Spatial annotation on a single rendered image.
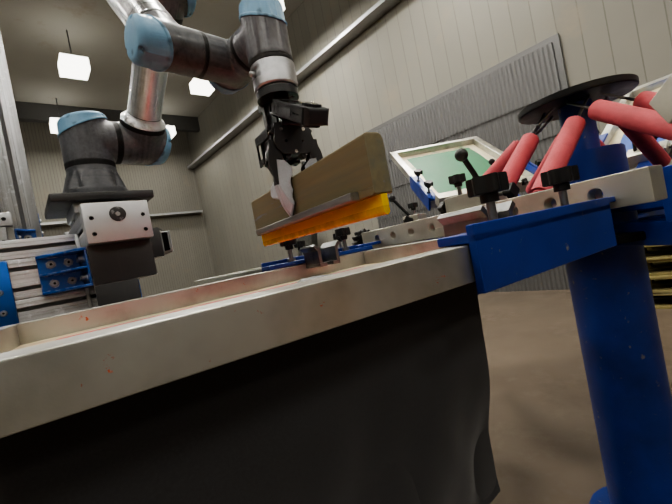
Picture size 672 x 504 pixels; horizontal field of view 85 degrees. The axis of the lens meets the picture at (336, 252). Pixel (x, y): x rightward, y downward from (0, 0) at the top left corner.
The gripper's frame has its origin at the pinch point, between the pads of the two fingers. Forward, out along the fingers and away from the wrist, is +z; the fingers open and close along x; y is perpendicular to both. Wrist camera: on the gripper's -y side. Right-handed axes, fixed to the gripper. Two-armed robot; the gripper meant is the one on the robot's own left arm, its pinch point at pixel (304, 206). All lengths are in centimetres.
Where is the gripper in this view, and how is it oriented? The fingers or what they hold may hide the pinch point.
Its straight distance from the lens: 61.9
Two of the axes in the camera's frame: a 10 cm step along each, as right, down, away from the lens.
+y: -5.2, 0.9, 8.5
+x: -8.3, 1.7, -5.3
